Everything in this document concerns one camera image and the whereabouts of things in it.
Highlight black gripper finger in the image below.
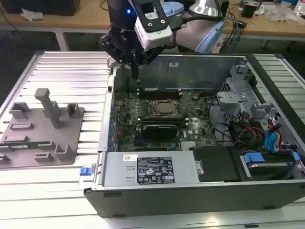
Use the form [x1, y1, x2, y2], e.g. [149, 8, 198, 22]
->
[134, 45, 165, 80]
[99, 33, 135, 79]

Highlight green RAM stick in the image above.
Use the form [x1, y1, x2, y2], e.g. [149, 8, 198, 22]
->
[142, 123, 179, 139]
[0, 140, 51, 148]

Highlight black RAM slot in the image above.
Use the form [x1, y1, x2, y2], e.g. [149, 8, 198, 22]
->
[140, 120, 189, 127]
[140, 87, 182, 94]
[139, 93, 183, 100]
[138, 116, 188, 123]

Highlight wooden desk white legs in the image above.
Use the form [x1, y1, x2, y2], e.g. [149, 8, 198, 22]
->
[0, 4, 114, 51]

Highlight silver square CPU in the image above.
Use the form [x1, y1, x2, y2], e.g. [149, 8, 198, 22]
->
[156, 101, 178, 115]

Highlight black computer box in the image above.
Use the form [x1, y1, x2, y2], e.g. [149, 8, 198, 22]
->
[6, 0, 81, 17]

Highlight crumpled white paper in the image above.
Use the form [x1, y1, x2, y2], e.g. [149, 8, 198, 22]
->
[20, 6, 45, 20]

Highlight green motherboard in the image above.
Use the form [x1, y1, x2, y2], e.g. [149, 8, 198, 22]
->
[111, 88, 221, 152]

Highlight grey metal drive cage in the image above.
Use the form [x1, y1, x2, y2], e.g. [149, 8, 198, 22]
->
[215, 63, 288, 150]

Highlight small black box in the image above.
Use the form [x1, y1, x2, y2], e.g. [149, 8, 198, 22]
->
[241, 3, 258, 19]

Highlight grey parts rack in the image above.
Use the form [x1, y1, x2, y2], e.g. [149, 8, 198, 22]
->
[0, 88, 86, 169]

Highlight silver power supply with label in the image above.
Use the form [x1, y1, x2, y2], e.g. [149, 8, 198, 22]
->
[101, 151, 200, 188]

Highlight wooden desk with clutter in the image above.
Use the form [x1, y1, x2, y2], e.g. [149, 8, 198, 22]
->
[223, 0, 305, 49]

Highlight black plastic shroud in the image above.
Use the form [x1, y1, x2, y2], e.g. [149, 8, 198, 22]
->
[190, 146, 242, 183]

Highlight clear plastic bags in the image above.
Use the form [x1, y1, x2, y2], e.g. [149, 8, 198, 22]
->
[264, 4, 304, 24]

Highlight black open PC case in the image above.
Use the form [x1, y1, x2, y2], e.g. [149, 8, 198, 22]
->
[83, 51, 305, 219]

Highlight hard disk in blue carrier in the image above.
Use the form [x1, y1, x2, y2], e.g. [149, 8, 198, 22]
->
[239, 152, 300, 182]

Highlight white plastic bracket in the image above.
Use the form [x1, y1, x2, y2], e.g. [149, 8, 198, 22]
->
[106, 55, 120, 70]

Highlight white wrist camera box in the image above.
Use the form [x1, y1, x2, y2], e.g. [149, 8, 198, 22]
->
[134, 18, 173, 51]

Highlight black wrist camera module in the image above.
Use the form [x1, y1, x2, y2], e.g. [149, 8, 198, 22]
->
[136, 0, 169, 33]

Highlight black camera cable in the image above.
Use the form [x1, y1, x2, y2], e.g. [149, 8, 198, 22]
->
[169, 13, 221, 31]

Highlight red yellow wire bundle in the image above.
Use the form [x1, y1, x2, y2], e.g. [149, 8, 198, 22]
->
[234, 126, 267, 145]

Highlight blue flat data wire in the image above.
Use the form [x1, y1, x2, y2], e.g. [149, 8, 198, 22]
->
[264, 122, 284, 154]

